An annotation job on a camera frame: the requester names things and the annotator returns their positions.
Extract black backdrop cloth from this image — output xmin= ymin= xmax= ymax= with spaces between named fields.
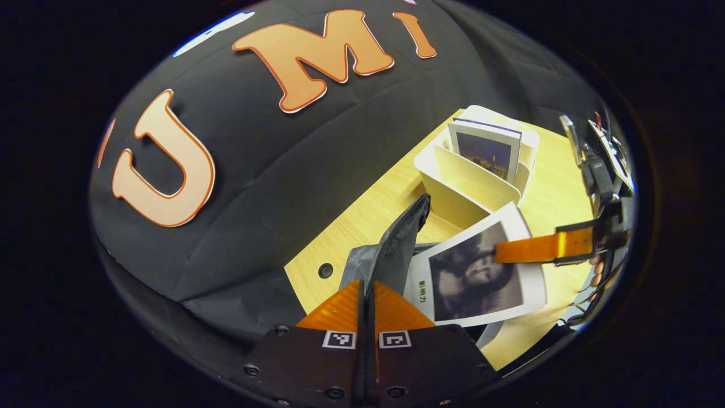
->
xmin=91 ymin=0 xmax=601 ymax=341

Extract book with blue cover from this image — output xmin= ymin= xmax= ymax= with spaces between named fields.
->
xmin=447 ymin=118 xmax=522 ymax=185

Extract white bookshelf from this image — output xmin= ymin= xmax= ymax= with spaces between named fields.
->
xmin=414 ymin=105 xmax=540 ymax=230

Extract grey schoolbag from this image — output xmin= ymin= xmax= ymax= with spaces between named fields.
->
xmin=339 ymin=194 xmax=505 ymax=349

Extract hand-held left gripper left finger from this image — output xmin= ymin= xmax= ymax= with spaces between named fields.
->
xmin=244 ymin=279 xmax=364 ymax=406

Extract book with grey portrait cover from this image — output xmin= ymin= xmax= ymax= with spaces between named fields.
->
xmin=403 ymin=202 xmax=548 ymax=328

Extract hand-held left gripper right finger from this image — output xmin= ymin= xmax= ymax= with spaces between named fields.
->
xmin=373 ymin=280 xmax=499 ymax=406

